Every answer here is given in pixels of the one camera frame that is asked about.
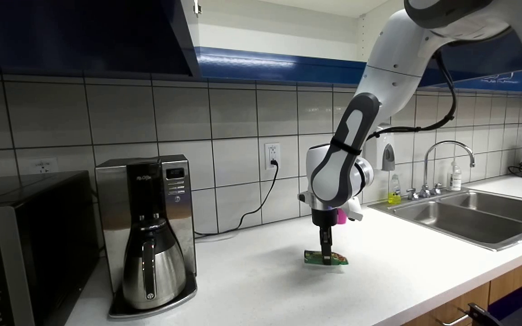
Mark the chrome sink faucet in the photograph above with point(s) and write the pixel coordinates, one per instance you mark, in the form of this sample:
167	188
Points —
430	168

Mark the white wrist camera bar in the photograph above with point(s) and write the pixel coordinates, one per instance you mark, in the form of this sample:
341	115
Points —
354	210

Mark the small white bottle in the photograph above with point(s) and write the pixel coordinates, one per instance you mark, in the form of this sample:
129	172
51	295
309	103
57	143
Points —
456	179

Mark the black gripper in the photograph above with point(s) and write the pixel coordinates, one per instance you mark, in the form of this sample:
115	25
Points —
325	217

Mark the pink plastic cup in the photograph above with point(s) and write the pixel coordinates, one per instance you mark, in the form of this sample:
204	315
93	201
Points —
341	217

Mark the blue cabinet door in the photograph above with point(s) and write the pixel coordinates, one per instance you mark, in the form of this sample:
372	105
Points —
73	36

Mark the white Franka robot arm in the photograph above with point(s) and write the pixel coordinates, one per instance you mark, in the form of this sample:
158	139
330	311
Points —
394	65

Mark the yellow dish soap bottle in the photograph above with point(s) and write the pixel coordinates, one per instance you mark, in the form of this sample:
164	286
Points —
394	193

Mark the black steel coffee maker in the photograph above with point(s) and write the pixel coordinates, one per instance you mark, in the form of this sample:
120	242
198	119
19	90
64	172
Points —
176	192

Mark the wooden base cabinet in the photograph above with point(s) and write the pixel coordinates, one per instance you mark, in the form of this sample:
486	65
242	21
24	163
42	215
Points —
485	295

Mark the open blue wall cabinet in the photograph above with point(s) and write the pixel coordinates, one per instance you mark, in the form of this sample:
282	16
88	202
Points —
272	41

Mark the white wall outlet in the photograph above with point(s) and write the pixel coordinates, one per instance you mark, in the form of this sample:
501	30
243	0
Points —
44	164
272	153

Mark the green granola bar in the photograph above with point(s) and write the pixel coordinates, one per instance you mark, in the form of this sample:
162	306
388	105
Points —
318	257

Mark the black microwave oven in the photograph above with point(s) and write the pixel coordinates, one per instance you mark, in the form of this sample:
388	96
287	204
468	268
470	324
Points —
31	240

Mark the white wall soap dispenser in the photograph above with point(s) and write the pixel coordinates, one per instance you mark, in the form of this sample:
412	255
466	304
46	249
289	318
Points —
388	157

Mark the steel coffee carafe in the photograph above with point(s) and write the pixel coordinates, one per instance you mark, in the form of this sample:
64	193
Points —
153	271

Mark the stainless steel sink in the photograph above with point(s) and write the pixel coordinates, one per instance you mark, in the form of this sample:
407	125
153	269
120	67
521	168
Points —
472	219

